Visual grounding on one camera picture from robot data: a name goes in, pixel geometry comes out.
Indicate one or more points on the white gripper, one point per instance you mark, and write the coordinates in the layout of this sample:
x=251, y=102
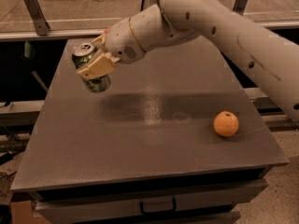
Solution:
x=121, y=42

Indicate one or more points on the green soda can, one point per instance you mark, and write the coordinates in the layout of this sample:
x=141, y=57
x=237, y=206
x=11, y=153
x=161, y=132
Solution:
x=92, y=66

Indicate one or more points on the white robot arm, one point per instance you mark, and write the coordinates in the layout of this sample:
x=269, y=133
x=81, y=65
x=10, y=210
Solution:
x=269, y=60

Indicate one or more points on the orange fruit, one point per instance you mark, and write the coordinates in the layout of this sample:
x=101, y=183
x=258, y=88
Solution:
x=226, y=124

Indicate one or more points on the cardboard box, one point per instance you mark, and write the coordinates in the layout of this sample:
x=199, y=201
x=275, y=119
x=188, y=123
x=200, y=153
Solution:
x=23, y=213

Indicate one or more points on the left metal bracket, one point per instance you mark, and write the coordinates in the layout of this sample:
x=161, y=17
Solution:
x=36, y=14

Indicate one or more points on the grey drawer with handle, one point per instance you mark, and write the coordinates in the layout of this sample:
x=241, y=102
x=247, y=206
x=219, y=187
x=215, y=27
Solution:
x=212, y=204

